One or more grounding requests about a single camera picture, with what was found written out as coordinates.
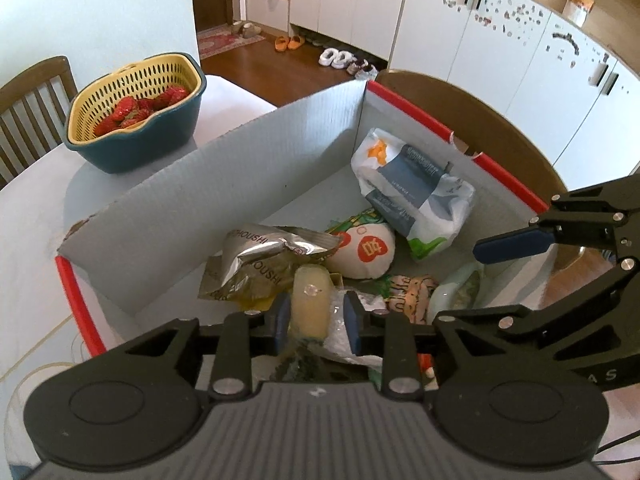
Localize bunny face plush keychain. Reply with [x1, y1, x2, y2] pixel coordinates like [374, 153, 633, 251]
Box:
[387, 274, 441, 326]

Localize beige slippers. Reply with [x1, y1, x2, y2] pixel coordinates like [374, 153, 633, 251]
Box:
[231, 20, 266, 40]

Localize wooden round-back chair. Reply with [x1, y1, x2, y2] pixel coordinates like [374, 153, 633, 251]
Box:
[375, 69, 576, 196]

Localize wooden slat-back chair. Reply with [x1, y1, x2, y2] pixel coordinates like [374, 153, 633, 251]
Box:
[0, 55, 78, 191]

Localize white blue green pouch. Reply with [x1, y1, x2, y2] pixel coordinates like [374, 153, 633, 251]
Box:
[350, 127, 476, 261]

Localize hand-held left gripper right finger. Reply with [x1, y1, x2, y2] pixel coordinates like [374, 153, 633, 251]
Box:
[343, 290, 506, 397]

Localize red patterned rug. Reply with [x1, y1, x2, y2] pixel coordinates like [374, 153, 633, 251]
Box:
[196, 26, 267, 61]

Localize clear plastic bag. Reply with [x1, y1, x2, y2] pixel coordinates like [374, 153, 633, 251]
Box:
[322, 287, 386, 368]

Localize silver foil snack packet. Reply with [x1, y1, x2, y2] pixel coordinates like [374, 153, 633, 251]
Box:
[199, 222, 341, 303]

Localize white round plush pouch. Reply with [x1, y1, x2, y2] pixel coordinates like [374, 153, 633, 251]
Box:
[325, 209, 397, 281]

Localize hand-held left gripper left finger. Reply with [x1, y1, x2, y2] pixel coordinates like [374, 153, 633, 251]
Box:
[117, 292, 292, 397]

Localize red cardboard box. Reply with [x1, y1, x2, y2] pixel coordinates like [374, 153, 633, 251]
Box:
[55, 80, 551, 361]

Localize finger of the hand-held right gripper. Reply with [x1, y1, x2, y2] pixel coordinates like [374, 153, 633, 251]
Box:
[432, 255, 640, 356]
[472, 174, 640, 265]

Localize grey shoes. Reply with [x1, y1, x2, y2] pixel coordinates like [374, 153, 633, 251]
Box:
[347, 57, 378, 81]

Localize mint correction tape dispenser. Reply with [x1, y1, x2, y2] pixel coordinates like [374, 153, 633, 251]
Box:
[427, 265, 486, 326]

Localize pile of strawberries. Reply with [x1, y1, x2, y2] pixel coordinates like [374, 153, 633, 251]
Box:
[92, 86, 191, 137]

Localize white wall cabinet unit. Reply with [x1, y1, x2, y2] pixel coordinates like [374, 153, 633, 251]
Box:
[240, 0, 640, 176]

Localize blue and yellow colander basket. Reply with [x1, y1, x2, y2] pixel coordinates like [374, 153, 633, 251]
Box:
[64, 52, 207, 175]

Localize yellow and white bag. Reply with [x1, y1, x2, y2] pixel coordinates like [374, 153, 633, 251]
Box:
[565, 0, 596, 26]

